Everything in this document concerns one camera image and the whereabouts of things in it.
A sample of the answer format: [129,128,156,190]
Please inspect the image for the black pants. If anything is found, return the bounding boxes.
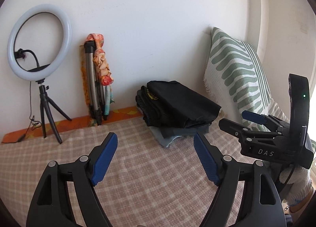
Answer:
[147,81,221,128]

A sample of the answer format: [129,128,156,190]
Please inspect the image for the white gloved right hand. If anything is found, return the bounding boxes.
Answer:
[267,162,312,205]

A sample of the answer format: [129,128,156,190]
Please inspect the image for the green leaf white pillow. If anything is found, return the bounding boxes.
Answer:
[204,27,290,131]

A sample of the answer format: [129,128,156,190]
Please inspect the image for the light blue folded jeans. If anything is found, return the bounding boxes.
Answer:
[149,126,181,148]

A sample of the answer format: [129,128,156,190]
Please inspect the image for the pink plaid bed blanket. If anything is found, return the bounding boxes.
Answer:
[0,110,287,227]

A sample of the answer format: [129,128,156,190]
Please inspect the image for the grey folded garment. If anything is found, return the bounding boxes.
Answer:
[159,124,209,138]

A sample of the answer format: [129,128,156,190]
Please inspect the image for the orange patterned bed sheet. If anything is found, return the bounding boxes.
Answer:
[2,106,142,143]

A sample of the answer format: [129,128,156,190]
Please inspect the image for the silver folded tripod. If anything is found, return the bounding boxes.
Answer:
[84,41,107,125]

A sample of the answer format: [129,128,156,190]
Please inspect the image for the black mini tripod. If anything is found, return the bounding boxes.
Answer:
[36,79,72,144]

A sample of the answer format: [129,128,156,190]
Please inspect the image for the black yellow folded garment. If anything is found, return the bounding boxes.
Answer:
[135,86,161,127]

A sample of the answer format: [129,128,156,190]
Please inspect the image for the black camera box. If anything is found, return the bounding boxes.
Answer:
[288,74,313,169]

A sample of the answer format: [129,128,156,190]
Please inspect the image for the black power cable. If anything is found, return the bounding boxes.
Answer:
[15,81,41,143]

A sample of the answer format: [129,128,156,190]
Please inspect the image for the white ring light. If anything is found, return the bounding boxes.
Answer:
[7,4,72,81]

